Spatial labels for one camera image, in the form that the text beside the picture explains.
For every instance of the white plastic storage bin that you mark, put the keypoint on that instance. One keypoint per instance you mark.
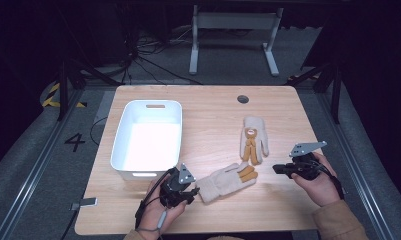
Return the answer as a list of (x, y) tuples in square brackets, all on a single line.
[(148, 146)]

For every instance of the black metal stand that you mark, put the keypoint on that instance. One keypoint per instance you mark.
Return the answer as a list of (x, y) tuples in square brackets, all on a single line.
[(63, 90), (336, 93)]

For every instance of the grey metal floor rail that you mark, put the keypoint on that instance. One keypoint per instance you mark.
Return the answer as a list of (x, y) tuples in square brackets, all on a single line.
[(354, 173), (38, 166)]

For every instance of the yellow black hazard tape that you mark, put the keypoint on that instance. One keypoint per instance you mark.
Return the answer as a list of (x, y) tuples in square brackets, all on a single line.
[(51, 96)]

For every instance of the white metal desk frame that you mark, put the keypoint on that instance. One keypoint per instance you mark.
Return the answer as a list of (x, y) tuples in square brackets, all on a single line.
[(234, 20)]

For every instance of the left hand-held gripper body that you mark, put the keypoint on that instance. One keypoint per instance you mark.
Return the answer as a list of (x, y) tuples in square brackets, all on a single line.
[(174, 193)]

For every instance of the person's left hand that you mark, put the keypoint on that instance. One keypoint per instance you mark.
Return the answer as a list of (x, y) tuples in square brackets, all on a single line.
[(158, 216)]

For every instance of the beige knit glove orange fingers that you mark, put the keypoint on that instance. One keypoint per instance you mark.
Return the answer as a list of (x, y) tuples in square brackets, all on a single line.
[(221, 181), (253, 143)]

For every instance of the small grey metal bracket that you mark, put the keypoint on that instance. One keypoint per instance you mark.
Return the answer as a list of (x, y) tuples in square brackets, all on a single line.
[(86, 202)]

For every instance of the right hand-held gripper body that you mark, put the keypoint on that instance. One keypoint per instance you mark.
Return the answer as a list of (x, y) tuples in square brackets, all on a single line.
[(304, 166)]

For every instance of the person's right hand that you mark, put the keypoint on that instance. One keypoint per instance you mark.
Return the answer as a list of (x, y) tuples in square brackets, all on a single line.
[(321, 190)]

